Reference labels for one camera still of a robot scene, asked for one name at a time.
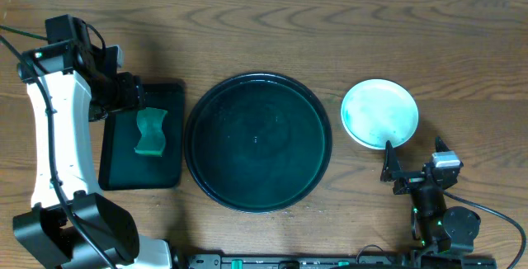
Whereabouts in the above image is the mint green plate front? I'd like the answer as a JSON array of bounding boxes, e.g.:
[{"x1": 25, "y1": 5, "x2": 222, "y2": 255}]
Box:
[{"x1": 340, "y1": 78, "x2": 419, "y2": 150}]

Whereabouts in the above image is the green scrubbing sponge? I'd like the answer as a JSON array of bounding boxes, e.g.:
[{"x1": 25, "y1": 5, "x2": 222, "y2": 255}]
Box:
[{"x1": 134, "y1": 107, "x2": 167, "y2": 157}]

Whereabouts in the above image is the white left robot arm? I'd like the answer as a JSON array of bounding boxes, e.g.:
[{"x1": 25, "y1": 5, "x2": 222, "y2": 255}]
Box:
[{"x1": 13, "y1": 15, "x2": 184, "y2": 268}]

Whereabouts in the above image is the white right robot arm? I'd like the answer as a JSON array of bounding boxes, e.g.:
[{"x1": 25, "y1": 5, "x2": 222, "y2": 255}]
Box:
[{"x1": 380, "y1": 137, "x2": 481, "y2": 263}]

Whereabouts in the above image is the rectangular black water tray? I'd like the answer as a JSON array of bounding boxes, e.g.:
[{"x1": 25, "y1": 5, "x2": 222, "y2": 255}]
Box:
[{"x1": 98, "y1": 83, "x2": 185, "y2": 191}]

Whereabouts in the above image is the round black tray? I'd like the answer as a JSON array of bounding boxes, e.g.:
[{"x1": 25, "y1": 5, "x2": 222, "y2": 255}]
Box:
[{"x1": 184, "y1": 72, "x2": 332, "y2": 213}]

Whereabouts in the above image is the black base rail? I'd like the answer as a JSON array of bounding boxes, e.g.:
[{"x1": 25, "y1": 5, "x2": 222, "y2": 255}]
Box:
[{"x1": 179, "y1": 245, "x2": 497, "y2": 269}]

